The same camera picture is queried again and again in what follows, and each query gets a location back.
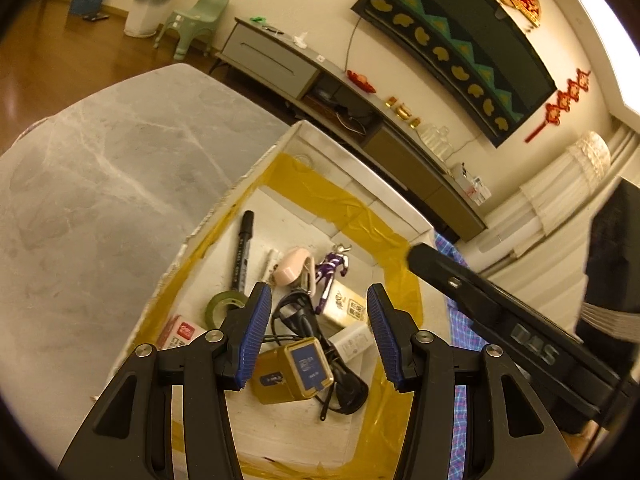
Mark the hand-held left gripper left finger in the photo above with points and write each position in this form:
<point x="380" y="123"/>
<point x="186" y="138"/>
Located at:
<point x="255" y="340"/>

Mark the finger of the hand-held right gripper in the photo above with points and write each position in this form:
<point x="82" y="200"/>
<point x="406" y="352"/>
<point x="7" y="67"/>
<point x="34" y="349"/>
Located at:
<point x="450" y="280"/>

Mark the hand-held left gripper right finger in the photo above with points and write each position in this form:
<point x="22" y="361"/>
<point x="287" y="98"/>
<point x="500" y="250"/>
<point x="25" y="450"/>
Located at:
<point x="382" y="340"/>

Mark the small white box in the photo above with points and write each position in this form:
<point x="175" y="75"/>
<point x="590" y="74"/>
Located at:
<point x="355" y="342"/>

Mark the gold square tin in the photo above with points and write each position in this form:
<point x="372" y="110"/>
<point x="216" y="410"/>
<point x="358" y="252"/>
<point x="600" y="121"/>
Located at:
<point x="290" y="375"/>

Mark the gold carton box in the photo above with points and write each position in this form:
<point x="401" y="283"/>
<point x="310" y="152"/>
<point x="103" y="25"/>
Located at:
<point x="345" y="305"/>

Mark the green tape roll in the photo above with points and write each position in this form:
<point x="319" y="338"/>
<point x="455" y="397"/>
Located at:
<point x="212" y="310"/>

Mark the red white card box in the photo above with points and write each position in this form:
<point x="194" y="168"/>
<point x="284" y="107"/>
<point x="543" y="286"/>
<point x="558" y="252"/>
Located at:
<point x="180" y="332"/>

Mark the white case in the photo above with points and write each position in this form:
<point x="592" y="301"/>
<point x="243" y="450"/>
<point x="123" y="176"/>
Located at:
<point x="290" y="267"/>

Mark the small clear bottle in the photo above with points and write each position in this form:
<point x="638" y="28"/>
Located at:
<point x="271" y="260"/>

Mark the black marker pen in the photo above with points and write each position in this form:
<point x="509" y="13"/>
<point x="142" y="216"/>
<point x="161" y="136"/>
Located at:
<point x="244" y="250"/>

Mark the purple silver action figure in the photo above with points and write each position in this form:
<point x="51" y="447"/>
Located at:
<point x="327" y="267"/>

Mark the white cardboard box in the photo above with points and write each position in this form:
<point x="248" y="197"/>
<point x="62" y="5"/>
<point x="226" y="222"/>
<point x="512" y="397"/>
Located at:
<point x="287" y="225"/>

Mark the white desk calendar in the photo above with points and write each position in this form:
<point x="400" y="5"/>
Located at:
<point x="476" y="190"/>

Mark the blue plaid cloth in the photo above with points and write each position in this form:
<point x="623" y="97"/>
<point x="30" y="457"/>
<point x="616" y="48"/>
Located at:
<point x="460" y="410"/>

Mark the cluster of clear glass bottles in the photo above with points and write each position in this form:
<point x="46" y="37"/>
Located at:
<point x="435" y="141"/>

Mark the white curtain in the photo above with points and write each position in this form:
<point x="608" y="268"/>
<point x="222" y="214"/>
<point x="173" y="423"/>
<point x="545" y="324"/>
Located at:
<point x="575" y="170"/>

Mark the red knot decoration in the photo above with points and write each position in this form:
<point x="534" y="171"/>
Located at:
<point x="555" y="105"/>

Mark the red fruit plate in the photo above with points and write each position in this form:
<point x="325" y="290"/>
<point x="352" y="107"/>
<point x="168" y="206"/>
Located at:
<point x="361" y="81"/>

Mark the grey television cabinet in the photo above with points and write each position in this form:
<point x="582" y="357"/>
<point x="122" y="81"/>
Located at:
<point x="280" y="60"/>

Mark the green item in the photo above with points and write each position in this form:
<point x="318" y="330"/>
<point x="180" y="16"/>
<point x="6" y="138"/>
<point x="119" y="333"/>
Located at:
<point x="256" y="19"/>

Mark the green plastic chair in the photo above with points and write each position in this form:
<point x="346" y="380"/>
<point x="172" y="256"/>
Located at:
<point x="205" y="15"/>

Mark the white planter with plant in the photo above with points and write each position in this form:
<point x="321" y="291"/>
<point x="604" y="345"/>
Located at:
<point x="145" y="10"/>

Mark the blue plastic crate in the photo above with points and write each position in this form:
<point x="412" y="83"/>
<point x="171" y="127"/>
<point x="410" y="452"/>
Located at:
<point x="88" y="2"/>

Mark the wall television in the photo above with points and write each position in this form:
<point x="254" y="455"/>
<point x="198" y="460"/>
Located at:
<point x="475" y="35"/>

